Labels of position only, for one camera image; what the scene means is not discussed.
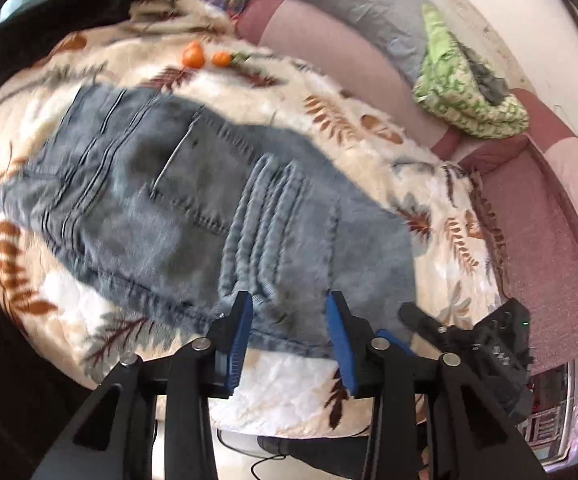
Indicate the grey denim pants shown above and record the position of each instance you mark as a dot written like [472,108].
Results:
[169,200]

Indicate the small grey cloth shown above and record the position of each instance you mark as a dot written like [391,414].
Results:
[489,77]

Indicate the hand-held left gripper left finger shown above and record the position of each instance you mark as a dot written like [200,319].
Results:
[239,342]

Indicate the grey quilted pillow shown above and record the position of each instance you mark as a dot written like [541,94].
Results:
[349,5]

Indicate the leaf print fleece blanket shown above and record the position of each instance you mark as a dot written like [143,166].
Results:
[289,395]

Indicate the tangerine with green leaf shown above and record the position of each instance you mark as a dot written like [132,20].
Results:
[221,59]

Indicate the plain tangerine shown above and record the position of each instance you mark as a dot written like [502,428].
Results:
[193,55]

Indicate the person's dark trouser leg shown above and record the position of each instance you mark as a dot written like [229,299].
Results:
[14,390]

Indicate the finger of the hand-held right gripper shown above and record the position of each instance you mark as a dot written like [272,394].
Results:
[396,342]
[426,327]

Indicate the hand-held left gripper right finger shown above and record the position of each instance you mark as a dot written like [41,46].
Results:
[341,347]

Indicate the black jacket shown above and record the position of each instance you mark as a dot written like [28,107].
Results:
[44,15]

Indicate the green patterned blanket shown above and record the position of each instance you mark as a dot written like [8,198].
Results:
[454,100]

